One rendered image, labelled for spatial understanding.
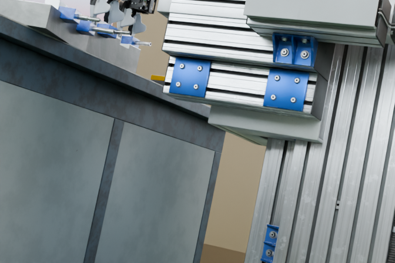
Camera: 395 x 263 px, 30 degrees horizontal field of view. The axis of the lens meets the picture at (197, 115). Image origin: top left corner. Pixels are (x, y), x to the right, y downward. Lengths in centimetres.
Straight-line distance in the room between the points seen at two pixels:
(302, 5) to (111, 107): 76
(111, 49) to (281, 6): 70
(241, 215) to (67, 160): 248
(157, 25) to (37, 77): 298
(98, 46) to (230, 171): 245
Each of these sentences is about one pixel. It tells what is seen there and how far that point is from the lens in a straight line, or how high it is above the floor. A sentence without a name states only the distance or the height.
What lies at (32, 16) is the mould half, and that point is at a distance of 168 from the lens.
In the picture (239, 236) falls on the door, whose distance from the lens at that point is 430.
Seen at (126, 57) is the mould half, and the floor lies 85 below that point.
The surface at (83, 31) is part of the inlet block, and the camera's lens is 182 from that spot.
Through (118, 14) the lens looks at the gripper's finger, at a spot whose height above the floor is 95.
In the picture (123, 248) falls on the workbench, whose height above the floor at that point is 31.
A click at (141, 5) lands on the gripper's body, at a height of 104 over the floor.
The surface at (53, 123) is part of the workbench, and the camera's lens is 186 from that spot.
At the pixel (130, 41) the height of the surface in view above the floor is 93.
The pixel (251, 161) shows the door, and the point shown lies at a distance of 431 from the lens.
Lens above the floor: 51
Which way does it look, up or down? 6 degrees up
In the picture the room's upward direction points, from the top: 11 degrees clockwise
